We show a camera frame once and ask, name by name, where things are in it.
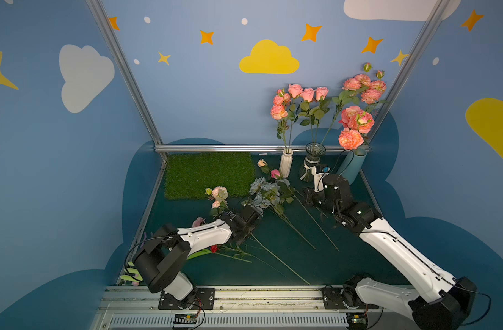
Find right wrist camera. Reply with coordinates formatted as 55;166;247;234
311;166;331;193

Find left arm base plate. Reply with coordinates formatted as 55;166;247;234
158;287;216;310

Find blue grey fabric flowers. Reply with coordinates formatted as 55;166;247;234
241;177;316;250

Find coral pink rose stem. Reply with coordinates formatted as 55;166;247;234
339;105;363;128

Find white ribbed ceramic vase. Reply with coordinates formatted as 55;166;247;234
279;148;294;178

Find green artificial grass mat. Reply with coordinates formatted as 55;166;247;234
164;152;256;200

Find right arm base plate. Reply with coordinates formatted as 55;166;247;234
322;285;361;309

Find small pink spray stem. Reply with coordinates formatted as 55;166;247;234
270;89;291;153

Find magenta rosebud stem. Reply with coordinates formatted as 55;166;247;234
270;170;339;252

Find pink rose spray stem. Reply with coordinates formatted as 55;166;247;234
360;70;387;113

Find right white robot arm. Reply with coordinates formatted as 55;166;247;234
306;173;477;329

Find single pink rose stem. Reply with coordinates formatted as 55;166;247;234
299;88;320;143

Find red flower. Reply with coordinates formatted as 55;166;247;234
209;244;291;281

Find pink flower bouquet pile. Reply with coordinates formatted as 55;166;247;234
206;186;310;285

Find peach rosebud stem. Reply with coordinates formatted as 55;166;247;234
250;159;305;209

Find green toy garden fork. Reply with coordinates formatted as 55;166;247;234
120;261;144;286

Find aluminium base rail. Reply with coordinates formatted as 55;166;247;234
91;285;417;329

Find teal cylinder vase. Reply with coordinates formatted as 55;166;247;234
337;147;367;185

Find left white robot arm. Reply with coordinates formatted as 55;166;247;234
132;206;262;304

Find two-bloom coral rose stem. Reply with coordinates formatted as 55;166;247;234
338;110;375;151

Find horizontal aluminium frame bar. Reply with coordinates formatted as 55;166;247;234
154;144;344;153

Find tall pink spray stem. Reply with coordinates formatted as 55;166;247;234
321;62;372;144

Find clear glass vase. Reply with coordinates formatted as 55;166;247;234
298;142;327;182

